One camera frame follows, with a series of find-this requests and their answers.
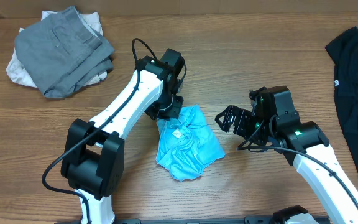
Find light blue printed t-shirt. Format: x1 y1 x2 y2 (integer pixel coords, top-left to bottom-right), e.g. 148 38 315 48
155 105 225 182

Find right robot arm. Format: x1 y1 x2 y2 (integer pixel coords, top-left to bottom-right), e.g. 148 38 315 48
215 86 358 223

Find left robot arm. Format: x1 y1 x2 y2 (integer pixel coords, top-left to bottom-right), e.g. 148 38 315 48
61 49 186 223

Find grey folded trousers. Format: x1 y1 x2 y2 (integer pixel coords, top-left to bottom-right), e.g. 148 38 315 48
14 6 115 98

